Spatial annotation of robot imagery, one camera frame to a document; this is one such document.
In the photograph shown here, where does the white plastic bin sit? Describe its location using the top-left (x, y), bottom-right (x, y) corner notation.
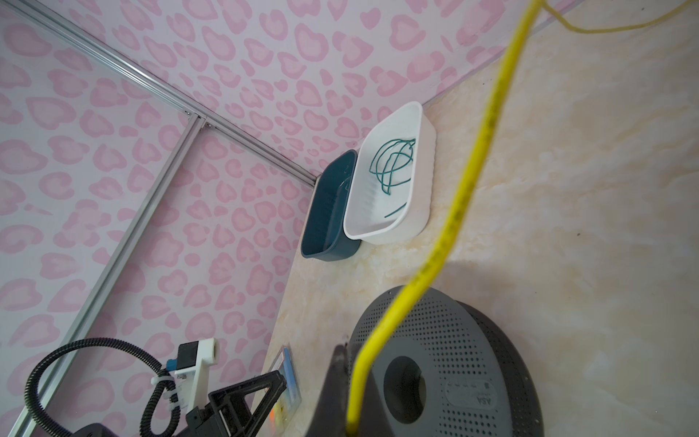
top-left (343, 101), bottom-right (437, 245)

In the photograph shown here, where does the dark green cable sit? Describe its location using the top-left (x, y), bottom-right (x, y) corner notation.
top-left (368, 137), bottom-right (418, 220)

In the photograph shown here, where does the pack of highlighter markers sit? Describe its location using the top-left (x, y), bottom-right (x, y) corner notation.
top-left (268, 345), bottom-right (302, 436)

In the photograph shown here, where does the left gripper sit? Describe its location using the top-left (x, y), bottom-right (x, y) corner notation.
top-left (185, 371), bottom-right (287, 437)

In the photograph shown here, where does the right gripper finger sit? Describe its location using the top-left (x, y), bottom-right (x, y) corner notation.
top-left (306, 343), bottom-right (393, 437)

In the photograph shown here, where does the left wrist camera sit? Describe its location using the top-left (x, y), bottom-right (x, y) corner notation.
top-left (151, 338), bottom-right (220, 413)

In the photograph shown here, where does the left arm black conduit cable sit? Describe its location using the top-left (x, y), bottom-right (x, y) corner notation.
top-left (23, 337), bottom-right (181, 437)

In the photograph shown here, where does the dark grey spool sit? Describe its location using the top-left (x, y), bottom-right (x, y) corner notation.
top-left (357, 289), bottom-right (544, 436)

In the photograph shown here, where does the yellow cable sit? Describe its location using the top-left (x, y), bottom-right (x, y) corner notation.
top-left (343, 0), bottom-right (695, 437)

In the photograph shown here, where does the dark teal plastic bin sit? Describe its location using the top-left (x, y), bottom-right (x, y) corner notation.
top-left (300, 150), bottom-right (362, 262)

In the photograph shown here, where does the diagonal aluminium frame bar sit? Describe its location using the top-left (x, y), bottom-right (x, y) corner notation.
top-left (7, 114), bottom-right (208, 437)

